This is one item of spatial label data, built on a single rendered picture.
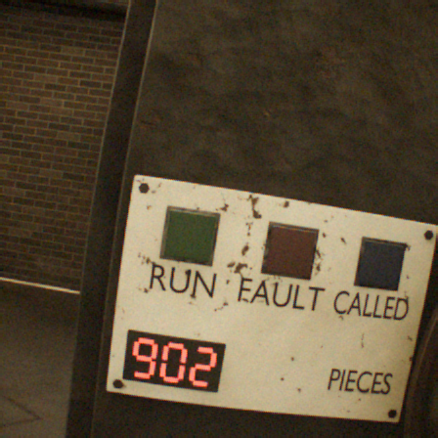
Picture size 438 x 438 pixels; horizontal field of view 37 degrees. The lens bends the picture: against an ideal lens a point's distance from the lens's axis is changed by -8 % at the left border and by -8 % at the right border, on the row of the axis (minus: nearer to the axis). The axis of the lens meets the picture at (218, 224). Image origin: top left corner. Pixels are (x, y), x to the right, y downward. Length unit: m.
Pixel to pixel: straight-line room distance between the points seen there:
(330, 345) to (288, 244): 0.10
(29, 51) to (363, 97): 6.21
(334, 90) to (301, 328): 0.20
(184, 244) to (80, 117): 6.04
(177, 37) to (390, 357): 0.33
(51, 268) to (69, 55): 2.05
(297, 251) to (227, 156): 0.09
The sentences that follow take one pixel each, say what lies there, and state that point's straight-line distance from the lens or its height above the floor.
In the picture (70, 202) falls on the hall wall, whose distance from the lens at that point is 6.57.
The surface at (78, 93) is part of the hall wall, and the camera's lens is 6.60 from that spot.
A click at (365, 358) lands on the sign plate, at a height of 1.12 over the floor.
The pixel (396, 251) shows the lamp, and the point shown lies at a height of 1.21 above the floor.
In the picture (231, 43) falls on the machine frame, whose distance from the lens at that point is 0.58.
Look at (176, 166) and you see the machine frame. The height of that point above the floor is 1.25.
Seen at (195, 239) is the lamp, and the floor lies 1.20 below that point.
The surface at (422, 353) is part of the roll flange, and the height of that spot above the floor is 1.14.
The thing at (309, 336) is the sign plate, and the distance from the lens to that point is 0.58.
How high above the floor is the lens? 1.25
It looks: 3 degrees down
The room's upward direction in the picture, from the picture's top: 9 degrees clockwise
